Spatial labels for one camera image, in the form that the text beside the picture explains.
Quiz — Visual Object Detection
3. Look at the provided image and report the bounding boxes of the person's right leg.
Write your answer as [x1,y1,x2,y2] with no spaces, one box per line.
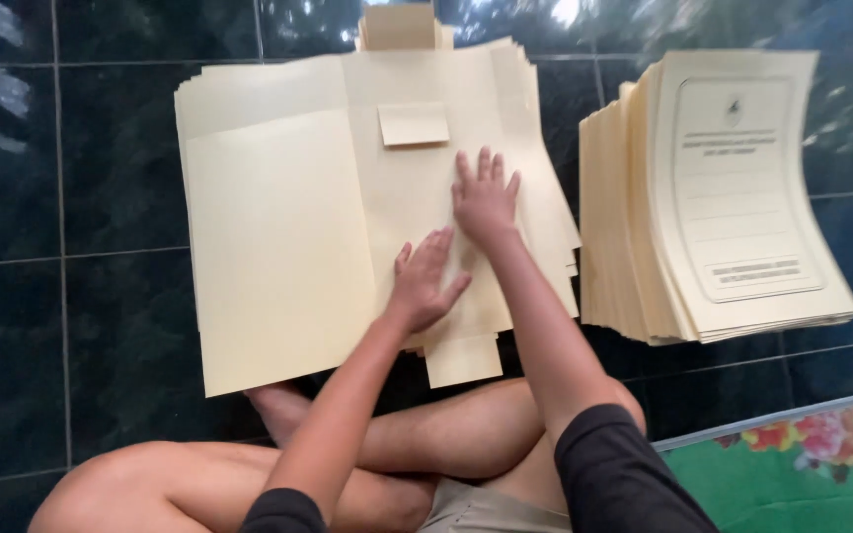
[243,376,647,513]

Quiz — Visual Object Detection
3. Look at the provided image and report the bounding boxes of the green floral mat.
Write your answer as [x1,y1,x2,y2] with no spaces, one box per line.
[652,385,853,533]

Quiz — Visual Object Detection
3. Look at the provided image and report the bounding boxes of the person's right hand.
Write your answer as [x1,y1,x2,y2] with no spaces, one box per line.
[450,147,522,249]

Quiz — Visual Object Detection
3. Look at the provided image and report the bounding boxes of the person's left leg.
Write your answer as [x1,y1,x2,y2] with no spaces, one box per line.
[27,440,438,533]

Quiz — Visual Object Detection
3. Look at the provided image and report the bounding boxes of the cream paper folder sheet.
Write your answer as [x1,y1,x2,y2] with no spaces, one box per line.
[175,46,580,398]

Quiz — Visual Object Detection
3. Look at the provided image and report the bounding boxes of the stack of printed folded folders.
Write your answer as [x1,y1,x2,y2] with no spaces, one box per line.
[578,49,853,346]

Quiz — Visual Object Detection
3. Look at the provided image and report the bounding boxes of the black shirt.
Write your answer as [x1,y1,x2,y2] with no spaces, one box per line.
[238,403,718,533]

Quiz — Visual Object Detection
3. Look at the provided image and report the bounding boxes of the person's left hand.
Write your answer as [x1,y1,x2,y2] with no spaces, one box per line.
[384,226,473,336]

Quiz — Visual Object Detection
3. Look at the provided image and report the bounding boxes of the person's leg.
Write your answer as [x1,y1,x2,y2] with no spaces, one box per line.
[27,440,438,533]
[243,376,647,513]

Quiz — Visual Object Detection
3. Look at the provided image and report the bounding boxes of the beige shorts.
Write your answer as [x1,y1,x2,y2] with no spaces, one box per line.
[418,476,573,533]

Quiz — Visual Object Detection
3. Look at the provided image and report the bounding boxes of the stack of unfolded cream folders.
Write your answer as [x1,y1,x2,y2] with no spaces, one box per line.
[173,3,583,358]

